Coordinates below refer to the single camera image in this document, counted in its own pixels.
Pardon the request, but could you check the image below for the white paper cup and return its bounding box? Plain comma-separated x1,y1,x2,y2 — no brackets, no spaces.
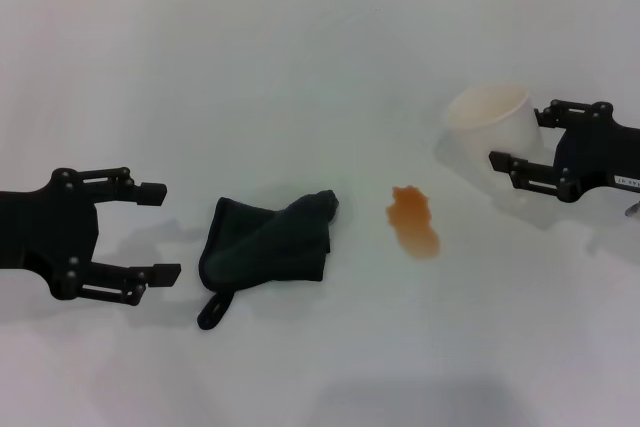
446,81,544,158

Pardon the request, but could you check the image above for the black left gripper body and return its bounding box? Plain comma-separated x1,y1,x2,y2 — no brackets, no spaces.
0,166,101,299

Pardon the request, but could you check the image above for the orange-brown liquid stain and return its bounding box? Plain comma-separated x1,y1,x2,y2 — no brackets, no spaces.
384,184,442,262

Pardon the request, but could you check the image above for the dark terry rag with loop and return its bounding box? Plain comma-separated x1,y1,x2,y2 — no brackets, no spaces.
196,189,341,332

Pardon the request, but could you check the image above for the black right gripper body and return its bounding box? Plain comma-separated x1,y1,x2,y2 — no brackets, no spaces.
552,114,640,204

